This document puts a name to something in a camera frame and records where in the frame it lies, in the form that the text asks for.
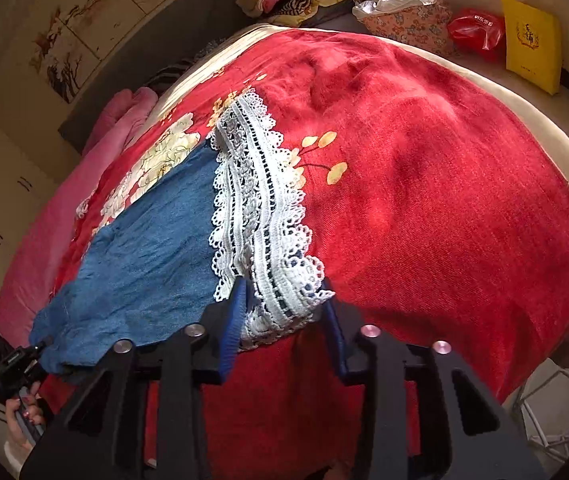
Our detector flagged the tree painting wall panel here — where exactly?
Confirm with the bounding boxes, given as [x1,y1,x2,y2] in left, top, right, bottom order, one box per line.
[27,0,202,103]

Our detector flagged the grey headboard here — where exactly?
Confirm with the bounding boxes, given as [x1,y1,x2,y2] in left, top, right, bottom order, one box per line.
[59,0,265,153]

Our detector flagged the striped pillow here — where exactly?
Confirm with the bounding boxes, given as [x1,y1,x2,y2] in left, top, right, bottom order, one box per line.
[147,57,198,93]

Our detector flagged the blue denim jeans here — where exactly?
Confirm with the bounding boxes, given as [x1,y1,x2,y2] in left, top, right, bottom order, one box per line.
[29,87,335,376]

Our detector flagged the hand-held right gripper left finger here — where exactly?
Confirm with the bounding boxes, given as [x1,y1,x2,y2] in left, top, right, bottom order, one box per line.
[19,279,248,480]

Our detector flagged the red plastic bag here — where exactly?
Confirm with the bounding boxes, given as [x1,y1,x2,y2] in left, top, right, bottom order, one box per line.
[447,7,507,63]

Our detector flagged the red floral blanket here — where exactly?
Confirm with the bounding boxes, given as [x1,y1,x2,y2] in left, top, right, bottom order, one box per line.
[39,27,569,480]

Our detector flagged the pink quilt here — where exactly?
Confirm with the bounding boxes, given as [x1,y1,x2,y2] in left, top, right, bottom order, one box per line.
[0,87,158,346]

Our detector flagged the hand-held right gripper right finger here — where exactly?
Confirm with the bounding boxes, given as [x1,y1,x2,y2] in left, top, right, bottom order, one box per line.
[321,289,547,480]

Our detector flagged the floral fabric box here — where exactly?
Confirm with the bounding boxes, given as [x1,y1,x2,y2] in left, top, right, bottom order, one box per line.
[364,0,460,58]

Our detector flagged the white wire rack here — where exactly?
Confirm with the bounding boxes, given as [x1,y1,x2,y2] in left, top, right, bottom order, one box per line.
[501,355,569,461]

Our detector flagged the yellow paper bag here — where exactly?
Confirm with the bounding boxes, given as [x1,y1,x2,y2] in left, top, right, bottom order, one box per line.
[500,0,563,96]

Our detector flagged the white plastic bag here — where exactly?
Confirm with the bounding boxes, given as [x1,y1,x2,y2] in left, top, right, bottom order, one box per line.
[351,0,445,21]

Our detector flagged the person's left hand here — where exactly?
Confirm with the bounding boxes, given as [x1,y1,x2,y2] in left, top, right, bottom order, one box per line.
[5,394,48,456]

